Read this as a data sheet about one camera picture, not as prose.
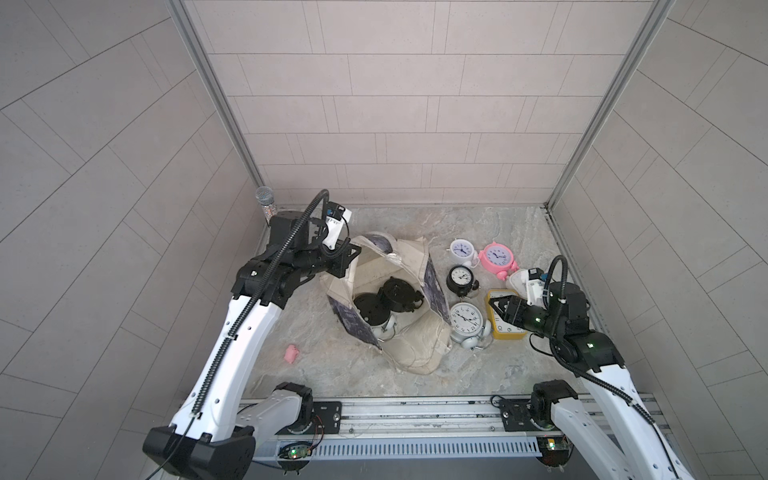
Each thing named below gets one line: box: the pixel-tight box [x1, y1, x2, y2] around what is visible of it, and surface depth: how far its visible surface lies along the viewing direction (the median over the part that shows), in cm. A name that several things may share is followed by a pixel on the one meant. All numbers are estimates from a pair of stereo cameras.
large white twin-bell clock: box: [450, 302, 492, 350], surface depth 84 cm
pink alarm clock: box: [478, 242, 519, 281], surface depth 101 cm
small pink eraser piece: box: [284, 344, 300, 364], surface depth 81 cm
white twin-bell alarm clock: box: [446, 238, 480, 268], surface depth 101 cm
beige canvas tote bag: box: [321, 232, 453, 375], surface depth 80 cm
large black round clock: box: [378, 276, 425, 313], surface depth 86 cm
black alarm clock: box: [446, 265, 480, 297], surface depth 94 cm
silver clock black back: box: [353, 293, 397, 340], surface depth 84 cm
